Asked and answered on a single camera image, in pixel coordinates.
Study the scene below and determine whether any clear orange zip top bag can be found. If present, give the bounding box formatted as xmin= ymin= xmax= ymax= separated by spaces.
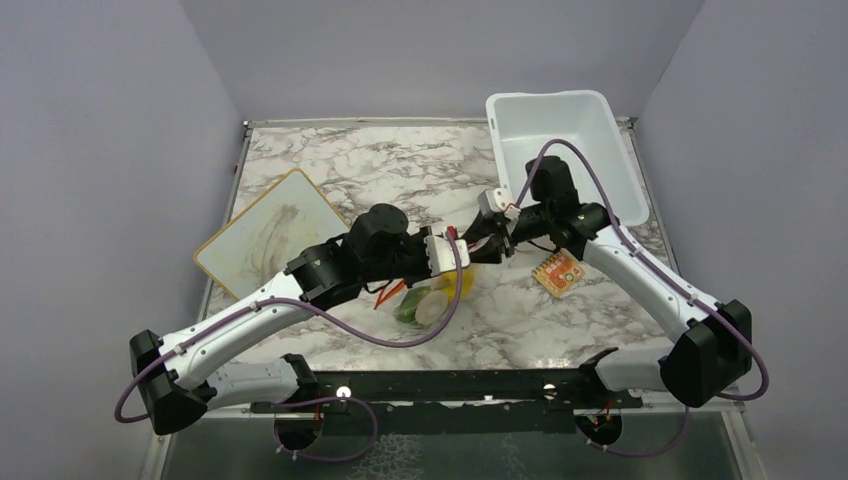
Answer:
xmin=374 ymin=270 xmax=458 ymax=330

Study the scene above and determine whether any green leafy vegetable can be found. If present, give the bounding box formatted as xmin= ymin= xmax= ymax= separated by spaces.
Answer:
xmin=394 ymin=286 xmax=431 ymax=328

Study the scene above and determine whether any white plastic bin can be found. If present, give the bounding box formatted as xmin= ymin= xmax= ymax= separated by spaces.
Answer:
xmin=484 ymin=89 xmax=651 ymax=230

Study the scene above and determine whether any yellow lemon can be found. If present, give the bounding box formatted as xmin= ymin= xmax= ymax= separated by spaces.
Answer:
xmin=431 ymin=265 xmax=477 ymax=302

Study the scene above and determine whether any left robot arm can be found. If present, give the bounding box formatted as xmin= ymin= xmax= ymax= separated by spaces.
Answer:
xmin=126 ymin=204 xmax=469 ymax=435

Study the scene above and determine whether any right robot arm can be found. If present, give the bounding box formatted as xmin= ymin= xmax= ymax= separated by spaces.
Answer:
xmin=462 ymin=156 xmax=769 ymax=408

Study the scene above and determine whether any white yellow-edged cutting board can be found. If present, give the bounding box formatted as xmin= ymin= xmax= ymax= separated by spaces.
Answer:
xmin=194 ymin=168 xmax=349 ymax=299

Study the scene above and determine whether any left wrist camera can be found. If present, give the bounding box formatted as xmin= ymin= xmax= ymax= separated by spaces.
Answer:
xmin=424 ymin=229 xmax=471 ymax=278

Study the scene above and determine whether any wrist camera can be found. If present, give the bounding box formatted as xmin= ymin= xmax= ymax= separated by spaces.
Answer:
xmin=424 ymin=229 xmax=471 ymax=278
xmin=477 ymin=188 xmax=520 ymax=221

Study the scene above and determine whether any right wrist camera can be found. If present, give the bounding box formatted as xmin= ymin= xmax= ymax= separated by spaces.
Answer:
xmin=477 ymin=188 xmax=520 ymax=221

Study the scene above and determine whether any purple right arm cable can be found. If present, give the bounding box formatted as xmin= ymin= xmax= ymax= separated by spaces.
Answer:
xmin=513 ymin=138 xmax=771 ymax=458

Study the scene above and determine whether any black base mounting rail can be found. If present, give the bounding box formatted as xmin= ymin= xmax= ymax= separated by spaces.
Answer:
xmin=249 ymin=369 xmax=643 ymax=436

